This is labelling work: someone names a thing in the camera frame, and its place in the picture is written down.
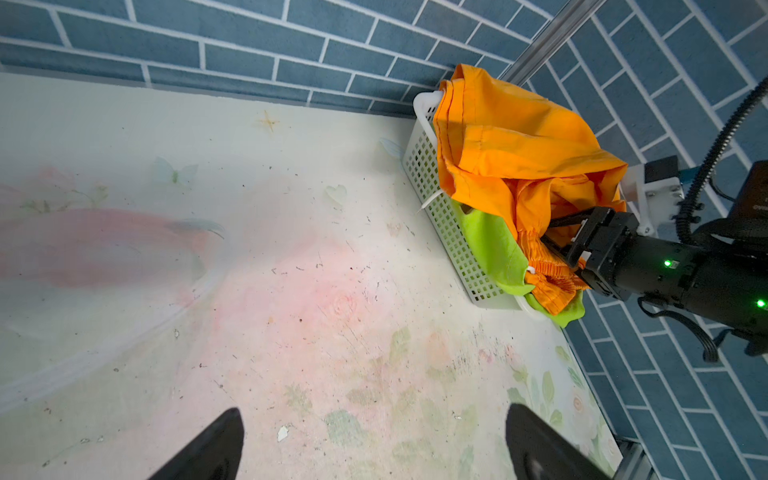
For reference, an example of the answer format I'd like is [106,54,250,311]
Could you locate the aluminium corner post right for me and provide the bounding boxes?
[499,0,606,86]

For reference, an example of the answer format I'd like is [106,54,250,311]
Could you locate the orange shorts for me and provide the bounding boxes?
[433,65,628,314]

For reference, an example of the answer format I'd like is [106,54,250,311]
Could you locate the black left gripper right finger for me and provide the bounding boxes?
[505,403,609,480]

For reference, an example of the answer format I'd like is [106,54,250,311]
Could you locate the white plastic laundry basket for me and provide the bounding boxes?
[401,91,544,320]

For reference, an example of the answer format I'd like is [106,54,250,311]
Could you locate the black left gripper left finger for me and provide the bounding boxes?
[150,407,245,480]

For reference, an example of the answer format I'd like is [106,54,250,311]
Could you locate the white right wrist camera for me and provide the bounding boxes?
[620,156,684,236]

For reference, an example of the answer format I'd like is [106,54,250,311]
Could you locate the neon green shorts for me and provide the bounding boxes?
[451,200,586,328]

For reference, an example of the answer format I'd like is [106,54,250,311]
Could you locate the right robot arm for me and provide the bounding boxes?
[541,161,767,363]

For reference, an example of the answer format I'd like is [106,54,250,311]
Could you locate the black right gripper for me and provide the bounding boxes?
[541,207,639,300]

